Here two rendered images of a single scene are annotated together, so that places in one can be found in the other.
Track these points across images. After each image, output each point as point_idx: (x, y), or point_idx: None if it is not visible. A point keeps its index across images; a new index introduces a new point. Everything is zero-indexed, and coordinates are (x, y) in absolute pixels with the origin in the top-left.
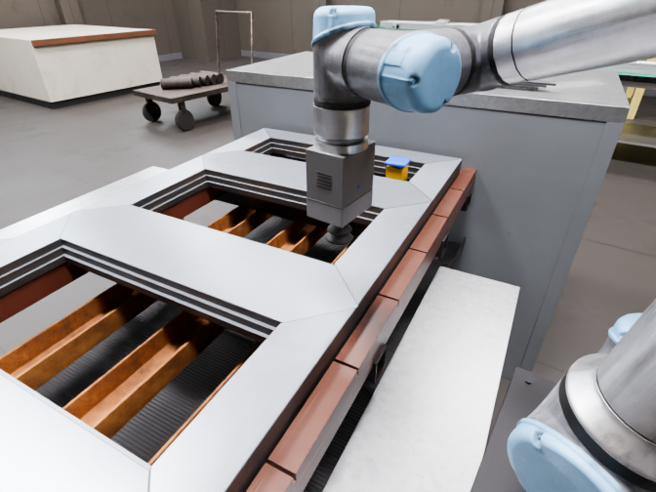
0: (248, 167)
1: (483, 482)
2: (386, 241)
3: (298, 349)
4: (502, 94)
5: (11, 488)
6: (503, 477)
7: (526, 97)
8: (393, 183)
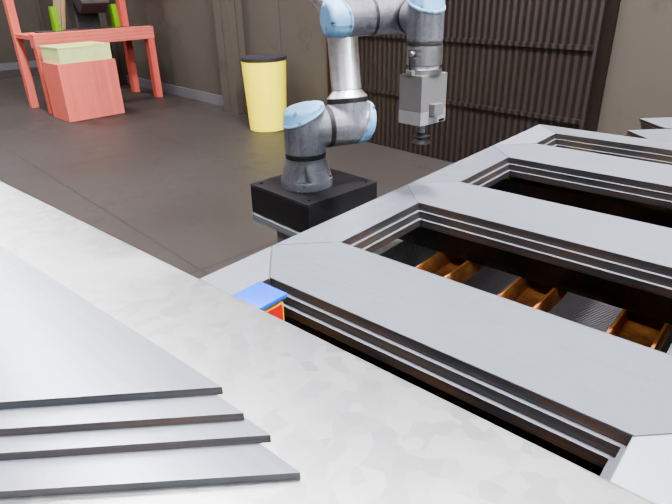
0: (571, 349)
1: (364, 184)
2: (362, 213)
3: (448, 173)
4: (13, 200)
5: (561, 157)
6: (354, 184)
7: (0, 188)
8: (295, 277)
